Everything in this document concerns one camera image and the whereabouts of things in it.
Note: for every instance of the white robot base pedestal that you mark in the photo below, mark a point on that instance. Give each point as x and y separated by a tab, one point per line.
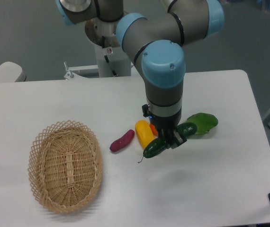
112	61

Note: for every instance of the woven wicker basket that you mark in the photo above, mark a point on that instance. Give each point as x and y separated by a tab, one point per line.
65	167

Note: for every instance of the orange carrot piece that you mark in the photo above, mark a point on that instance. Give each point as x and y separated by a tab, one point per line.
153	129

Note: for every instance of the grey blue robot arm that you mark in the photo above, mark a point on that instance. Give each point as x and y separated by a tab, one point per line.
154	47

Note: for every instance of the green lettuce leaf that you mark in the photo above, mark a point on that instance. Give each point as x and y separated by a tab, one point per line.
204	122

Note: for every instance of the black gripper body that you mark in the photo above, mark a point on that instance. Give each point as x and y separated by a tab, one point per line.
163	117

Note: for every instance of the purple sweet potato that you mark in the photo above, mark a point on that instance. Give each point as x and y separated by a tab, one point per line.
122	142

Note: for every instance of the dark green cucumber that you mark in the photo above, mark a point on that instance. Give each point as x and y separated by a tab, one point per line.
153	149

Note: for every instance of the yellow bell pepper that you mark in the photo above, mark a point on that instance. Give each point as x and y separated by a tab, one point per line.
144	133

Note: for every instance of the white chair armrest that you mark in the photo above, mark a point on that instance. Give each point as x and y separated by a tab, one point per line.
11	72

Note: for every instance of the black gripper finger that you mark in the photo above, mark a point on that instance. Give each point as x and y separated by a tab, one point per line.
175	139
163	142

